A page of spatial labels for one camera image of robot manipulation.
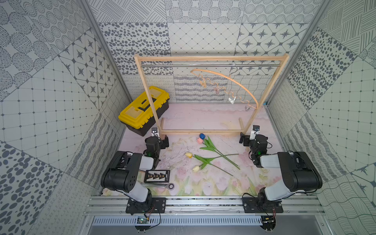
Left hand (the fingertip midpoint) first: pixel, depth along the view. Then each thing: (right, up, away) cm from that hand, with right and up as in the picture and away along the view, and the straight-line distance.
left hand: (158, 134), depth 94 cm
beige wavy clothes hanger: (+46, +35, +17) cm, 60 cm away
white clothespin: (+45, +20, -14) cm, 51 cm away
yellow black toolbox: (-12, +13, -3) cm, 18 cm away
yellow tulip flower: (+31, -15, -6) cm, 35 cm away
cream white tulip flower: (+25, -19, -9) cm, 33 cm away
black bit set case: (+2, -23, -10) cm, 25 cm away
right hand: (+60, 0, +1) cm, 60 cm away
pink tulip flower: (+35, -8, +1) cm, 36 cm away
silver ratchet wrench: (+10, -27, -13) cm, 32 cm away
